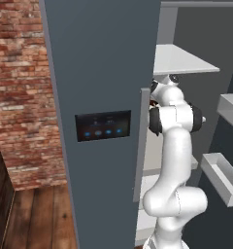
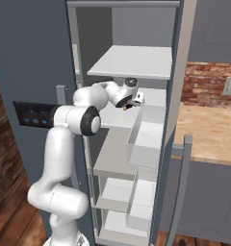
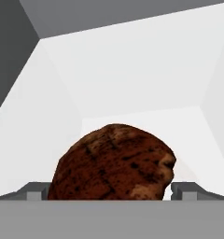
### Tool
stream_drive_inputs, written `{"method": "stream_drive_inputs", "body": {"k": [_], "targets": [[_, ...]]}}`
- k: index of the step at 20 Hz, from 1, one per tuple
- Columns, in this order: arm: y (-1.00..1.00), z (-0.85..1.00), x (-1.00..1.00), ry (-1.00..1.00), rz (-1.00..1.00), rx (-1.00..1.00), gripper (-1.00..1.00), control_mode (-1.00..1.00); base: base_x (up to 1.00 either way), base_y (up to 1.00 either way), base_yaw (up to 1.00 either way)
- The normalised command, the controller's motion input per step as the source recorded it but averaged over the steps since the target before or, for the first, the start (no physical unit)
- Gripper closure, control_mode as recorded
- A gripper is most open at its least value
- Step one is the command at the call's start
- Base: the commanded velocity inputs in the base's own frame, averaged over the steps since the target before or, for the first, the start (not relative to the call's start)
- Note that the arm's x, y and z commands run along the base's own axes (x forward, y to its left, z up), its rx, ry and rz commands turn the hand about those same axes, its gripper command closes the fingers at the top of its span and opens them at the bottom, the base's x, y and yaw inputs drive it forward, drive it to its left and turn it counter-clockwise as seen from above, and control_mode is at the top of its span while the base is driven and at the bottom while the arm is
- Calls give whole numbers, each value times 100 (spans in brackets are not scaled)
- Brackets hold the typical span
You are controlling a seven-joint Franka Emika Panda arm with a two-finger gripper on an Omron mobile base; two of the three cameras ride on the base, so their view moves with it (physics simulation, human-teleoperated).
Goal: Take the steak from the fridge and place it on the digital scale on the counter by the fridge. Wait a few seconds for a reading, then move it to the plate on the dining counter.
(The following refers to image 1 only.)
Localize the dark grey fridge body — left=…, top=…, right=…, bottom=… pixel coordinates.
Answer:
left=134, top=0, right=233, bottom=249

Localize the grey fridge door bin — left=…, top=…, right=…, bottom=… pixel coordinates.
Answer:
left=216, top=92, right=233, bottom=134
left=200, top=152, right=233, bottom=208

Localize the dark grey fridge door with screen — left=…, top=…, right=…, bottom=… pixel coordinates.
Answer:
left=39, top=0, right=162, bottom=249

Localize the dark wooden cabinet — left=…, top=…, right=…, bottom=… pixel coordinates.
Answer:
left=0, top=130, right=17, bottom=249

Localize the open dark grey fridge door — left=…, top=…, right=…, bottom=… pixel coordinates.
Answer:
left=182, top=48, right=233, bottom=249

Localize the grey fridge door handle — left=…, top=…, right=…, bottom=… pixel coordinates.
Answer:
left=132, top=87, right=152, bottom=204

